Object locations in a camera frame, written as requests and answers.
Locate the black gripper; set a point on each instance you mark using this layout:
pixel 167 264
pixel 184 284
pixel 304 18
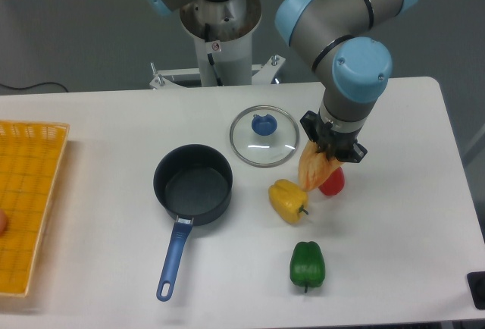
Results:
pixel 336 141

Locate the orange triangle bread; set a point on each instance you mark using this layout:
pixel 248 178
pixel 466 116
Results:
pixel 315 167

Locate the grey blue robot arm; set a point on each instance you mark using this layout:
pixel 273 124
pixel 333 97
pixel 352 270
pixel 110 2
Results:
pixel 328 35

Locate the red bell pepper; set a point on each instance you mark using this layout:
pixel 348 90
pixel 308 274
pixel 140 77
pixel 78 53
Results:
pixel 334 184

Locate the glass lid blue knob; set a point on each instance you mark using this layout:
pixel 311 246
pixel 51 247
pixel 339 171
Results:
pixel 264 136

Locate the yellow bell pepper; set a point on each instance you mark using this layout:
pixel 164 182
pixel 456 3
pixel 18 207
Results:
pixel 288 200

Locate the green bell pepper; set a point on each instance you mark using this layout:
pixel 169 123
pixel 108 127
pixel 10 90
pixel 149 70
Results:
pixel 307 266

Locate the black device at table edge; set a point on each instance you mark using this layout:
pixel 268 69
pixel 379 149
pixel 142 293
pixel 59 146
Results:
pixel 476 283

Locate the yellow wicker basket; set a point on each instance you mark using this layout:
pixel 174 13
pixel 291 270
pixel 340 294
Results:
pixel 31 154

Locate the dark pan blue handle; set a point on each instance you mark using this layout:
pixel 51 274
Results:
pixel 194 185

